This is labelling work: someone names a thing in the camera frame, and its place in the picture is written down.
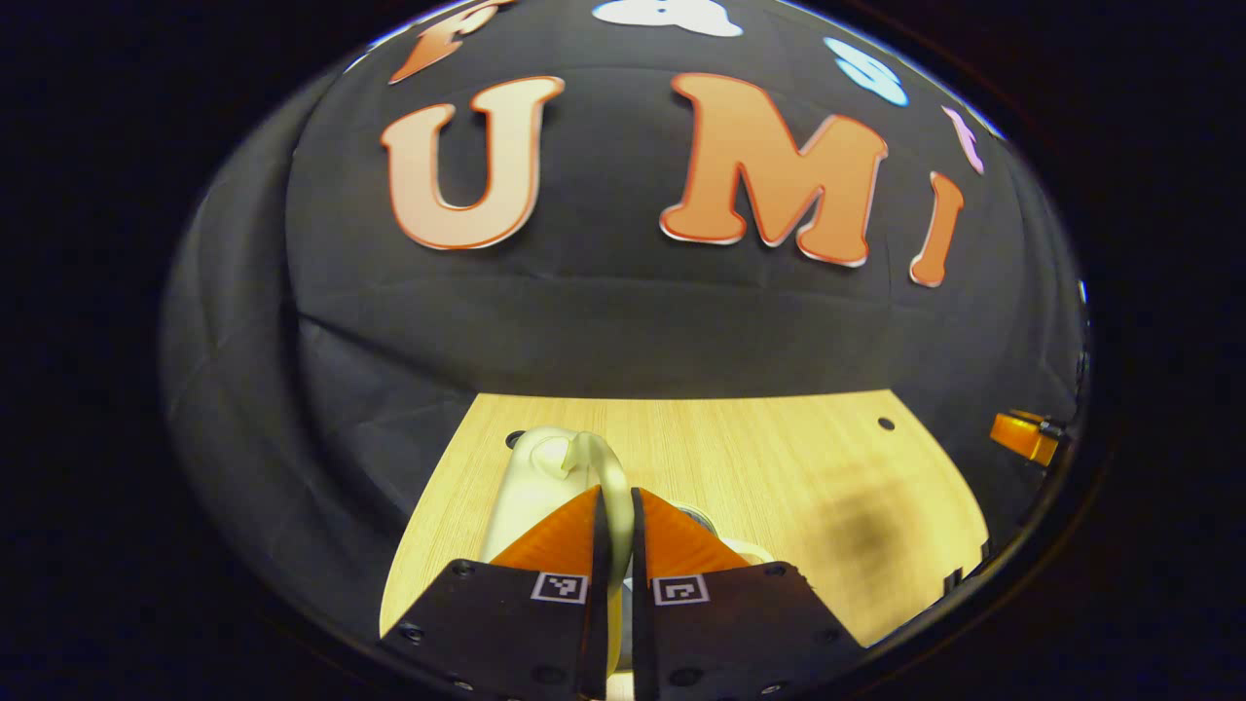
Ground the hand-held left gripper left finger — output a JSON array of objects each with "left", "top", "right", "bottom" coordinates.
[{"left": 380, "top": 485, "right": 612, "bottom": 701}]

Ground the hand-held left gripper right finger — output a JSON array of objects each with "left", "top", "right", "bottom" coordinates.
[{"left": 631, "top": 487, "right": 867, "bottom": 701}]

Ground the black backdrop cloth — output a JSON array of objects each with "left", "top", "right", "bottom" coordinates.
[{"left": 161, "top": 0, "right": 1089, "bottom": 634}]

